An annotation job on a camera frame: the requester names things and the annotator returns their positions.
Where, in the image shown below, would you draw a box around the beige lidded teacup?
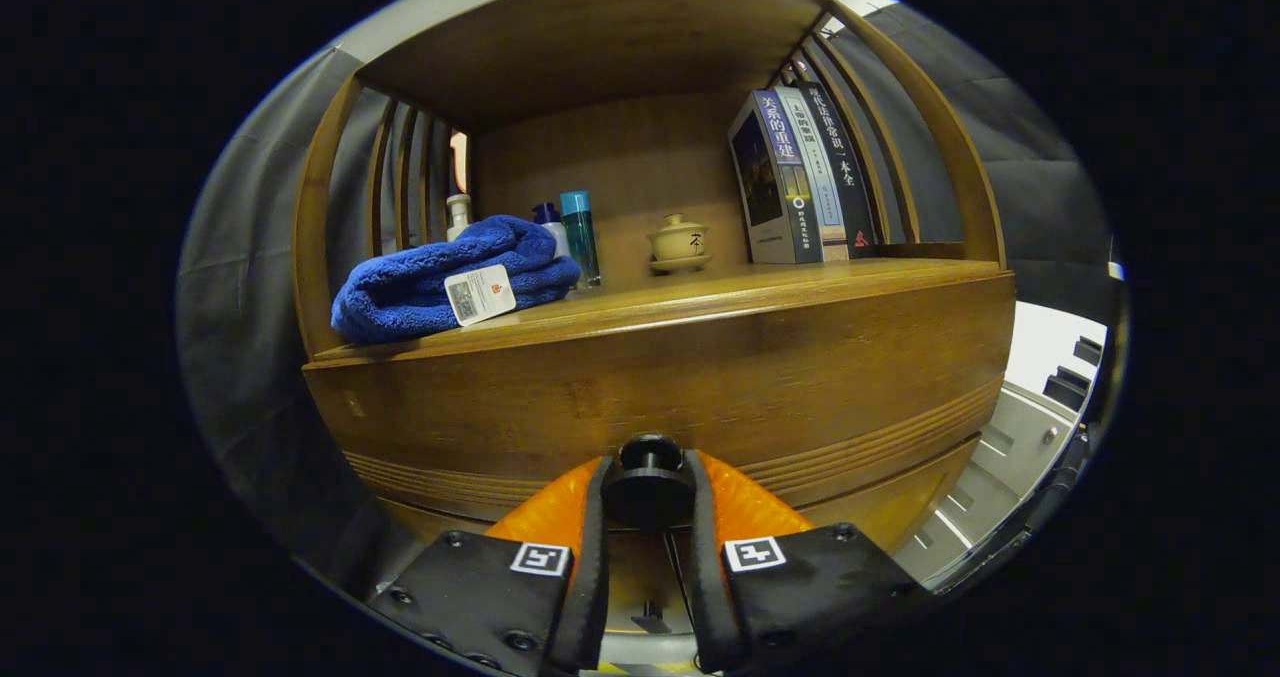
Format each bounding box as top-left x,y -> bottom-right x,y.
645,213 -> 714,275

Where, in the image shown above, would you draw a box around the teal slim bottle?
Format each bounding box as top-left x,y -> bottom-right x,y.
559,190 -> 603,290

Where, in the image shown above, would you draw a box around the wooden countertop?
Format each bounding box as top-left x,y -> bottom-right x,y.
305,257 -> 1011,368

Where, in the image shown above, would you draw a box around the white table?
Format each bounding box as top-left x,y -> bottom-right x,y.
1003,300 -> 1109,413

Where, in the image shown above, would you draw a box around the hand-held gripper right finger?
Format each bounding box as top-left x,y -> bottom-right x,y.
683,449 -> 931,674

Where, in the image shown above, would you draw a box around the blue folded towel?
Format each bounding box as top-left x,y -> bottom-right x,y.
330,215 -> 583,346

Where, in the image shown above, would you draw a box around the pale spine book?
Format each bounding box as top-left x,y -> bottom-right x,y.
775,85 -> 851,263

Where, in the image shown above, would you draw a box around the wooden drawer with black knob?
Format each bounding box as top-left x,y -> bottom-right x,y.
303,269 -> 1018,558

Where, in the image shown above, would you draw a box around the wooden cabinet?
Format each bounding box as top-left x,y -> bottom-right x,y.
290,0 -> 1019,638

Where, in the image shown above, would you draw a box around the blue spine book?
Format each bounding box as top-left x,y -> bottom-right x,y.
728,89 -> 823,265

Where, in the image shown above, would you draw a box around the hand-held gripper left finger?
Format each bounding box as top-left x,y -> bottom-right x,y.
365,454 -> 613,677

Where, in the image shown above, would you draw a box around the white lotion bottle blue cap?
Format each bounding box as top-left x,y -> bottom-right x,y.
532,202 -> 573,258

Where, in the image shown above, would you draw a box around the black backdrop cloth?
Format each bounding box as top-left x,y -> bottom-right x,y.
178,2 -> 1121,598

